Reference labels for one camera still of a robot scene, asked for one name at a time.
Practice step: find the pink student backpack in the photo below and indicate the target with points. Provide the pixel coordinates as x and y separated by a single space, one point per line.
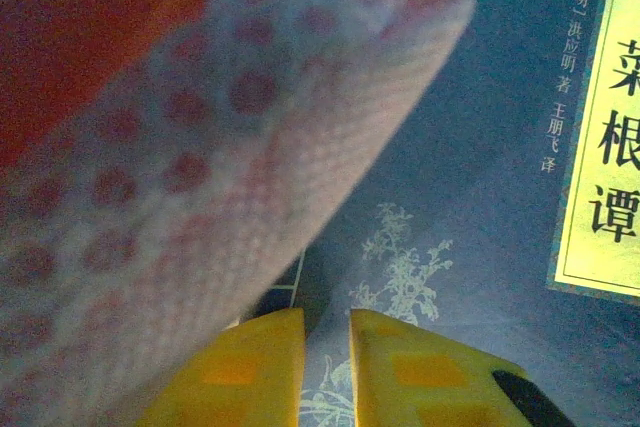
200 147

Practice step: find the navy book with yellow label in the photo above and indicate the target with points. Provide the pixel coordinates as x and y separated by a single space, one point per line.
450 172

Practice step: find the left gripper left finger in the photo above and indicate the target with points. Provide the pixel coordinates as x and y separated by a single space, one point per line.
250 377

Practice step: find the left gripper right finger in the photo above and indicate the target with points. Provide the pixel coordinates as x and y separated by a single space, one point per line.
425 382

